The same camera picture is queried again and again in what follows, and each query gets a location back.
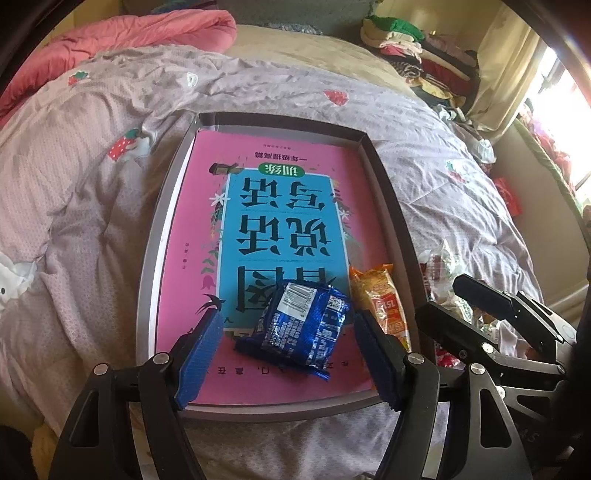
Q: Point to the pink and blue book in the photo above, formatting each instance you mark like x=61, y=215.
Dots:
x=194, y=207

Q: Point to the grey metal tray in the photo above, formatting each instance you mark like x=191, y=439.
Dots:
x=157, y=240

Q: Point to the grey bed headboard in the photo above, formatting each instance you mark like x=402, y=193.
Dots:
x=277, y=13

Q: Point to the red plastic bag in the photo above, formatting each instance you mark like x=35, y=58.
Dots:
x=508, y=196

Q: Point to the orange cracker packet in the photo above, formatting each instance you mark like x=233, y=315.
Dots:
x=381, y=295

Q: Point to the cream curtain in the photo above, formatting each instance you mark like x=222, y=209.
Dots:
x=503, y=69

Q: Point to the beige bed sheet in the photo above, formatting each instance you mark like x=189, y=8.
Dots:
x=295, y=46

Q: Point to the white plastic bag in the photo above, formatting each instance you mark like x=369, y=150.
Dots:
x=482, y=148

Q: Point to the lilac strawberry print blanket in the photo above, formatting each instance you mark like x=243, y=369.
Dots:
x=83, y=207

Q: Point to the beige fluffy rug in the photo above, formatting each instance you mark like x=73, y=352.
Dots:
x=42, y=441

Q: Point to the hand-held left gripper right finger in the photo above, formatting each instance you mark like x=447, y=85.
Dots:
x=376, y=360

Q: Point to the blue snack packet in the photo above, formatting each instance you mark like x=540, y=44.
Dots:
x=295, y=327

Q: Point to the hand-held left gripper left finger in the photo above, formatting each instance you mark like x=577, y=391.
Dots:
x=199, y=360

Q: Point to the pink quilt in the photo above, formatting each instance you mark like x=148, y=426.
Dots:
x=138, y=41

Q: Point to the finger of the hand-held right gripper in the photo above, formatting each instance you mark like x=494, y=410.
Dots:
x=485, y=300
x=455, y=332

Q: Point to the window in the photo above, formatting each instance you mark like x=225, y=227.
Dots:
x=556, y=78

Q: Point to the red cartoon snack packet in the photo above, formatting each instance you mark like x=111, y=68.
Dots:
x=450, y=359

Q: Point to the pile of folded clothes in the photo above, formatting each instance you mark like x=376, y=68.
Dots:
x=415, y=50

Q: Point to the white green snack packet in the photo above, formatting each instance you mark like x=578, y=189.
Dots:
x=438, y=263

